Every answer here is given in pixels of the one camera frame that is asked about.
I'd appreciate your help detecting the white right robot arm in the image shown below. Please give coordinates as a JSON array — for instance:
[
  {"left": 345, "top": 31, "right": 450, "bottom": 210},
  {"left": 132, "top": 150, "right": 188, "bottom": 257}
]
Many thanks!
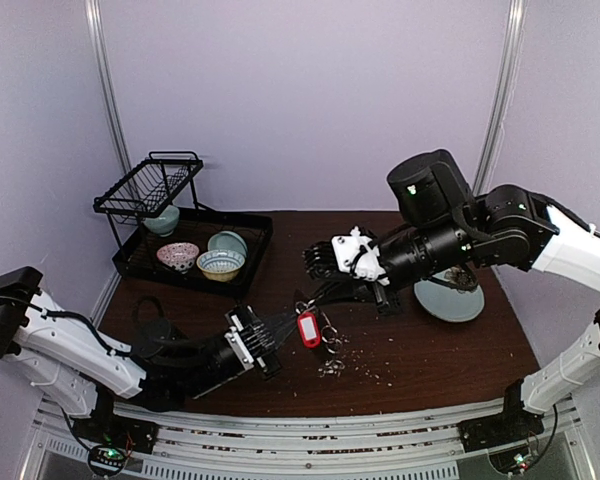
[{"left": 303, "top": 149, "right": 600, "bottom": 442}]

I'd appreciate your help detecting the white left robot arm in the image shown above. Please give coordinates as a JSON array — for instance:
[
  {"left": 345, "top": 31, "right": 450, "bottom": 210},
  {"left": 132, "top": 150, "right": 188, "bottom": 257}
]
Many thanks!
[{"left": 0, "top": 267, "right": 297, "bottom": 444}]

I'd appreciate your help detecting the light blue flower plate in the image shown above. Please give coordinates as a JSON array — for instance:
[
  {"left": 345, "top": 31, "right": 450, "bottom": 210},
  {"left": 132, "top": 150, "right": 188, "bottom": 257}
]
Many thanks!
[{"left": 413, "top": 266, "right": 485, "bottom": 323}]

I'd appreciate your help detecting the yellow blue patterned bowl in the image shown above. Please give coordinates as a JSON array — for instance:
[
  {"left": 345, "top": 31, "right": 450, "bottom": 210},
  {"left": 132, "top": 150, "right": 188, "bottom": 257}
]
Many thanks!
[{"left": 196, "top": 249, "right": 246, "bottom": 282}]

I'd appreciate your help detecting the light blue bowl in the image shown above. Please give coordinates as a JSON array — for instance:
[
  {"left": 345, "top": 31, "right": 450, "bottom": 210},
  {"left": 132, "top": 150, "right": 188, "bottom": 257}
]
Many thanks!
[{"left": 207, "top": 230, "right": 248, "bottom": 258}]

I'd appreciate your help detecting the red patterned bowl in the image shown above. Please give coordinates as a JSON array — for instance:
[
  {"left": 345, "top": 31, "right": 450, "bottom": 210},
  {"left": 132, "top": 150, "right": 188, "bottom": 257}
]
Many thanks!
[{"left": 156, "top": 242, "right": 200, "bottom": 274}]

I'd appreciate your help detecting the celadon green bowl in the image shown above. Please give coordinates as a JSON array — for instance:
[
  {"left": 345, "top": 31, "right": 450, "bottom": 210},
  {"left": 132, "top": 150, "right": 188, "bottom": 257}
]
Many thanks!
[{"left": 142, "top": 205, "right": 180, "bottom": 237}]

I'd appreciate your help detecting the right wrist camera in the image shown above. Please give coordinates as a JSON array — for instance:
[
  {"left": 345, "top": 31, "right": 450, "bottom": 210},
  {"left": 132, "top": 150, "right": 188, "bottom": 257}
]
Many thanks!
[{"left": 302, "top": 226, "right": 390, "bottom": 286}]

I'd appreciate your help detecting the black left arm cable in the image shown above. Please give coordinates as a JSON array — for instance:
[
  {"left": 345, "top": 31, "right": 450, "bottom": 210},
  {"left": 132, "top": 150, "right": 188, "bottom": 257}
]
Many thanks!
[{"left": 130, "top": 294, "right": 191, "bottom": 351}]

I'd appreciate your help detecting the black wire dish rack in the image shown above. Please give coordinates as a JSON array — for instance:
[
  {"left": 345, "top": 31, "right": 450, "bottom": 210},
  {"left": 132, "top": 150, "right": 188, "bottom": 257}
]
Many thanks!
[{"left": 93, "top": 151, "right": 273, "bottom": 299}]

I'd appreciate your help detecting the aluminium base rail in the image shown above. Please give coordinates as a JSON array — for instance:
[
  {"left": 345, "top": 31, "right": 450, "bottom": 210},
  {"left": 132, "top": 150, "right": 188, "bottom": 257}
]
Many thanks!
[{"left": 29, "top": 399, "right": 591, "bottom": 480}]

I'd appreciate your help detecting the right aluminium wall post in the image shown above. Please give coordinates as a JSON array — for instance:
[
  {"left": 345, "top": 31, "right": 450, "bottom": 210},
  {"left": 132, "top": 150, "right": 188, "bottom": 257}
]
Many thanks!
[{"left": 473, "top": 0, "right": 528, "bottom": 197}]

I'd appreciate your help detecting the aluminium wall post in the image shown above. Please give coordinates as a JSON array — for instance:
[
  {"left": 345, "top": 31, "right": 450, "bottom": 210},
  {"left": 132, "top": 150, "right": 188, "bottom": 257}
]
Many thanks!
[
  {"left": 473, "top": 0, "right": 528, "bottom": 197},
  {"left": 84, "top": 0, "right": 132, "bottom": 174}
]

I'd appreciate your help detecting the left aluminium wall post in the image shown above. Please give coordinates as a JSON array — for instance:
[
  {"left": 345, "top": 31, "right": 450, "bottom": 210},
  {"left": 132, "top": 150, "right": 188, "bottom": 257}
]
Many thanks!
[{"left": 84, "top": 0, "right": 132, "bottom": 174}]

